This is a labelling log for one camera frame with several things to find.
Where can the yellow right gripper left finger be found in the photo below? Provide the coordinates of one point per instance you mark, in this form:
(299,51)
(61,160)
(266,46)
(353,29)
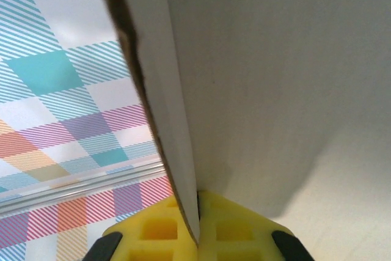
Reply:
(159,230)

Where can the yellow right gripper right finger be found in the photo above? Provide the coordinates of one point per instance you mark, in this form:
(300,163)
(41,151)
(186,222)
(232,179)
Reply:
(235,230)

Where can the white paper box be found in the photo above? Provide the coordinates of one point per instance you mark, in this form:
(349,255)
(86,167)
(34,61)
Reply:
(244,59)

